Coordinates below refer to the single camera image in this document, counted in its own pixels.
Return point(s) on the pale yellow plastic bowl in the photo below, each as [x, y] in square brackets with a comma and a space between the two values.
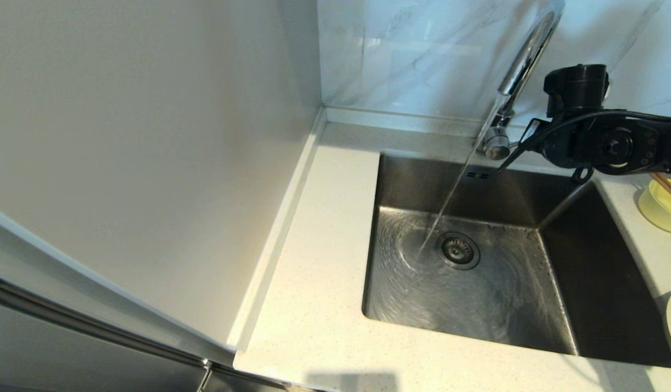
[662, 215]

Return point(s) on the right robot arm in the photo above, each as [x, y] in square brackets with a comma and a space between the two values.
[597, 144]

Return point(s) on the stainless steel sink basin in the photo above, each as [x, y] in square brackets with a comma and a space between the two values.
[493, 305]

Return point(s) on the running water stream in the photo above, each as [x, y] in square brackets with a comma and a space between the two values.
[455, 185]

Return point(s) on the round metal drain strainer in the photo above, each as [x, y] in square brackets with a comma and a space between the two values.
[458, 251]

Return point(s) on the beige tall cabinet panel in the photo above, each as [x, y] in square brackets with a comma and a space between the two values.
[150, 163]

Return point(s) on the chrome gooseneck faucet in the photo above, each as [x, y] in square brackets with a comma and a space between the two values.
[523, 60]

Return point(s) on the grey cabinet front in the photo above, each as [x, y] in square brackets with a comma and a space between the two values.
[52, 348]

